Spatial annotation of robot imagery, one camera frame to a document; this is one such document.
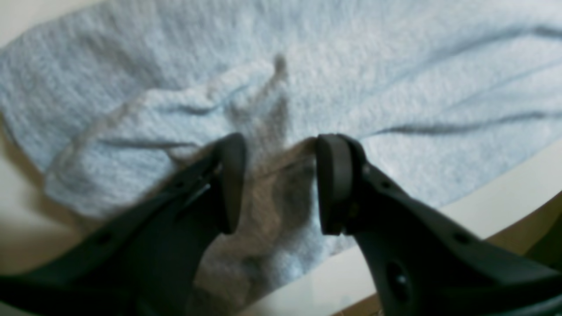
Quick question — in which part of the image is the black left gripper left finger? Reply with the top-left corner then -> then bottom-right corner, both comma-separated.
1,133 -> 246,316

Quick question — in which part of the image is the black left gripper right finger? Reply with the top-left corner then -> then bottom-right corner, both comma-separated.
315,134 -> 562,316

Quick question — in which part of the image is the grey T-shirt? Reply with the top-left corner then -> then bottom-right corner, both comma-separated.
1,0 -> 561,316

